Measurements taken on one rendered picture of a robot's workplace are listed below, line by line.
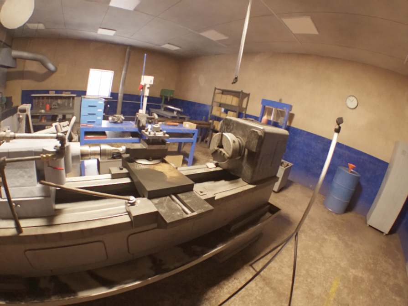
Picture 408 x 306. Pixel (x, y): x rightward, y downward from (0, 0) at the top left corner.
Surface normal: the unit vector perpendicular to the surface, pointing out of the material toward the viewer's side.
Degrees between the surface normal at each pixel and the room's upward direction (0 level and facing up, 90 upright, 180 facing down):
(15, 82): 90
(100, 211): 0
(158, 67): 90
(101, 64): 90
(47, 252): 90
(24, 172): 70
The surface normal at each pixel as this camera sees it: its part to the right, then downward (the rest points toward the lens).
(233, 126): -0.76, 0.04
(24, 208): 0.62, 0.34
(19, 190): 0.64, -0.15
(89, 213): 0.19, -0.94
